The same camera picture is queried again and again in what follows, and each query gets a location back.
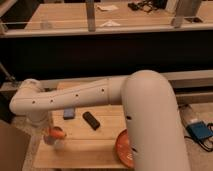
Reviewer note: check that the folded white paper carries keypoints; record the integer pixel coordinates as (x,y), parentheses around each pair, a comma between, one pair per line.
(110,23)

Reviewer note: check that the orange ridged plate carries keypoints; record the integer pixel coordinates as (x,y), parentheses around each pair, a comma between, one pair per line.
(123,150)

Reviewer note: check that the white paper sheet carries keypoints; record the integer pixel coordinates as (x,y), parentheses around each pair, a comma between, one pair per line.
(107,8)

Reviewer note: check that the blue grey sponge block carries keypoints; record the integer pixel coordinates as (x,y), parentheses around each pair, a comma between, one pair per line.
(69,113)

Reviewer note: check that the grey metal post right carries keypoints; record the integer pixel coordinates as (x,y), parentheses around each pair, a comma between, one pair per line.
(186,10)

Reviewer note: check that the clear plastic bottle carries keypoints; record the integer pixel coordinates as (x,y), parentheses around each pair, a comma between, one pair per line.
(45,23)

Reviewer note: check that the blue box on floor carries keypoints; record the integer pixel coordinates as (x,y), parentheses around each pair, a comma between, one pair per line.
(199,131)

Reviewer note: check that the grey metal post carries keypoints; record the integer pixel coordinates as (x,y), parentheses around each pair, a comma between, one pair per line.
(186,10)
(90,15)

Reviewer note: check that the wooden cutting board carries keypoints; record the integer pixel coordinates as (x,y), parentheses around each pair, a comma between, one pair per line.
(83,147)

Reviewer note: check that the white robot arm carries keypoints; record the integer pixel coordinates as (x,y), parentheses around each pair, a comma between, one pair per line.
(150,108)

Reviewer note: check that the black rectangular block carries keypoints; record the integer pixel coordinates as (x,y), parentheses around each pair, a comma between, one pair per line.
(91,120)

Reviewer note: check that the brown cardboard box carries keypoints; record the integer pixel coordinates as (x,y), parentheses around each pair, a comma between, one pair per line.
(13,147)

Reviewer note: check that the orange pepper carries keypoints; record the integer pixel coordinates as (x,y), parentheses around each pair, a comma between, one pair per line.
(57,134)

